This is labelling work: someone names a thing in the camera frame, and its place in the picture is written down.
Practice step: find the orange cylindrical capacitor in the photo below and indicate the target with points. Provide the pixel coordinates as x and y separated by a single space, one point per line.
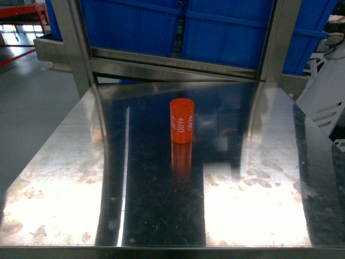
182 112

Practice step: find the left blue plastic bin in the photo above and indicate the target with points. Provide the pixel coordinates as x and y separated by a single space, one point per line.
148 27

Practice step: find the blue plastic bin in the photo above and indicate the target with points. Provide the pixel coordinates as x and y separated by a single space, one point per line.
233 32
148 27

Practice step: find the right blue plastic bin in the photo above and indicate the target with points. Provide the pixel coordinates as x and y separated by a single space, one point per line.
233 32

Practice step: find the stainless steel rack frame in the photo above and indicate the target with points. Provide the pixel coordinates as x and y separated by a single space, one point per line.
87 63

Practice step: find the red metal frame table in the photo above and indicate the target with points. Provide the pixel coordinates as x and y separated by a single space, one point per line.
33 13

